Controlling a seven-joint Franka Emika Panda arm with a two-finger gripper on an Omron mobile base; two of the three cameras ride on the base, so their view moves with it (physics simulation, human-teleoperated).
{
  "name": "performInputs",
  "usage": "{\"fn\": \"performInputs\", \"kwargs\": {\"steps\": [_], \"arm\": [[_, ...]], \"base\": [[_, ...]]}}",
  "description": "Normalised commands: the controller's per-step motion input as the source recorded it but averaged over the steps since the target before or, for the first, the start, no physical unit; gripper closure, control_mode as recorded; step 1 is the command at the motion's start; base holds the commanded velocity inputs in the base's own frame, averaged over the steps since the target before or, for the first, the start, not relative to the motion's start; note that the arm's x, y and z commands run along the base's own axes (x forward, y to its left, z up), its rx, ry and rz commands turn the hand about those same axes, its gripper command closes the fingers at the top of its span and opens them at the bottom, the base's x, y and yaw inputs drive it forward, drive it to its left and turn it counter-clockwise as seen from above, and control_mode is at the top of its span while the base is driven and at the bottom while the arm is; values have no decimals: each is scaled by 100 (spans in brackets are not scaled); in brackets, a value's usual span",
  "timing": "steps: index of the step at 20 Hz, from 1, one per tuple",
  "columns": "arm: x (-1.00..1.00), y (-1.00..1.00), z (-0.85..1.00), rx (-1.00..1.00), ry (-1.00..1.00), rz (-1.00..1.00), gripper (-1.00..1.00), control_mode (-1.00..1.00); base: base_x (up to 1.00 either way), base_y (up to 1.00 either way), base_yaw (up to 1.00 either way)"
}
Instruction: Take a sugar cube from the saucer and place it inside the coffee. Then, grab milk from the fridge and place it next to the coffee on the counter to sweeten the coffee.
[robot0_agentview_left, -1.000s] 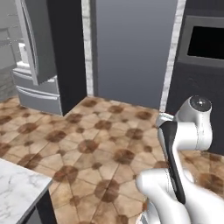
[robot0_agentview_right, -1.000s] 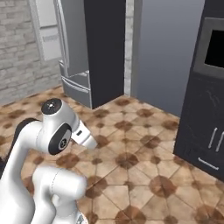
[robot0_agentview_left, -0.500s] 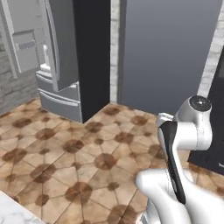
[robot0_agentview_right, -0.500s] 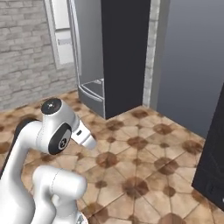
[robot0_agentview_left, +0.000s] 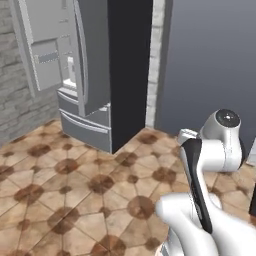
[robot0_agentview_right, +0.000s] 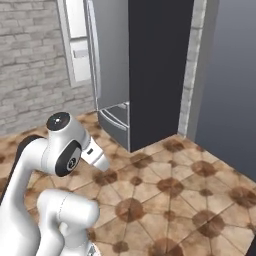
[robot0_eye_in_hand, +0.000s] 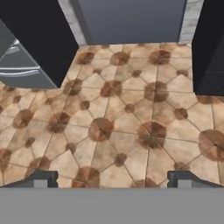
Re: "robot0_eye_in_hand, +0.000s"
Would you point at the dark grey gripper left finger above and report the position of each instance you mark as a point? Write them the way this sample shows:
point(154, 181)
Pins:
point(43, 176)

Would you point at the black fridge housing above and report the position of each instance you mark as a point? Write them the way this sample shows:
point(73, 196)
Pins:
point(43, 32)

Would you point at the grey fridge door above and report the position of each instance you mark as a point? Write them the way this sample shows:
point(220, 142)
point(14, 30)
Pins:
point(20, 80)

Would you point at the dark grey cupboard front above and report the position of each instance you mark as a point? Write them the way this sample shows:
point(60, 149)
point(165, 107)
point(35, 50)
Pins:
point(131, 20)

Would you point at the black tall cupboard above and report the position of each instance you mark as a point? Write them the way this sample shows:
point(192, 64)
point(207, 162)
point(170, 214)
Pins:
point(208, 49)

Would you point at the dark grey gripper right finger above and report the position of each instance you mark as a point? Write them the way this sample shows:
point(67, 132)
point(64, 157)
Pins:
point(180, 176)

